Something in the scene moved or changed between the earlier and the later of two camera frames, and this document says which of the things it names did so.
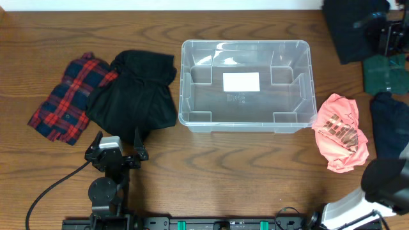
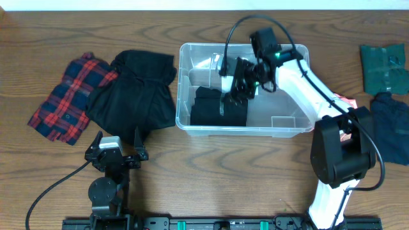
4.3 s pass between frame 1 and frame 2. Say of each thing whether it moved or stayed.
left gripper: stayed
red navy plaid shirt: stayed
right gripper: moved
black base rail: stayed
